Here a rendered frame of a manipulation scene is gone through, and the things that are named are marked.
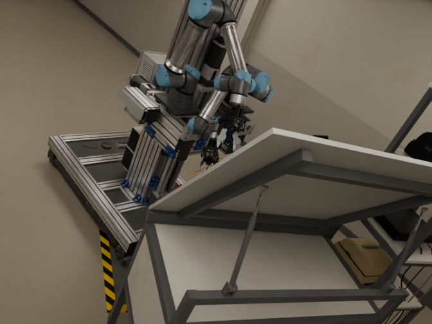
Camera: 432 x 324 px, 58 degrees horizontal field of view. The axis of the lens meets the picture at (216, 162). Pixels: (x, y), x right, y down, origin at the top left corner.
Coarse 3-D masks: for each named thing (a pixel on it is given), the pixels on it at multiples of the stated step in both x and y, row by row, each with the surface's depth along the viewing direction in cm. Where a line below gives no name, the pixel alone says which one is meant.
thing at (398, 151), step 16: (416, 112) 208; (400, 128) 215; (416, 208) 261; (368, 224) 225; (384, 240) 217; (416, 240) 197; (416, 256) 211; (384, 272) 211; (368, 288) 240; (400, 304) 239; (416, 304) 245; (400, 320) 258
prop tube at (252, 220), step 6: (252, 216) 138; (252, 222) 137; (252, 228) 138; (246, 234) 139; (246, 240) 139; (246, 246) 139; (240, 252) 140; (240, 258) 141; (240, 264) 141; (234, 270) 142; (234, 276) 142; (234, 282) 143; (234, 288) 144
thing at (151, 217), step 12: (156, 216) 191; (168, 216) 193; (228, 228) 212; (240, 228) 215; (264, 228) 221; (276, 228) 225; (288, 228) 228; (300, 228) 231; (312, 228) 235; (324, 228) 239
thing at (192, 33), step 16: (192, 0) 189; (208, 0) 186; (192, 16) 189; (208, 16) 189; (192, 32) 195; (176, 48) 204; (192, 48) 202; (176, 64) 207; (160, 80) 212; (176, 80) 213
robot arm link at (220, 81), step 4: (220, 76) 186; (224, 76) 185; (228, 76) 183; (216, 80) 187; (220, 80) 184; (224, 80) 183; (228, 80) 181; (216, 84) 187; (220, 84) 184; (224, 84) 183; (228, 84) 181; (216, 88) 188; (220, 88) 186; (224, 88) 184; (228, 88) 182
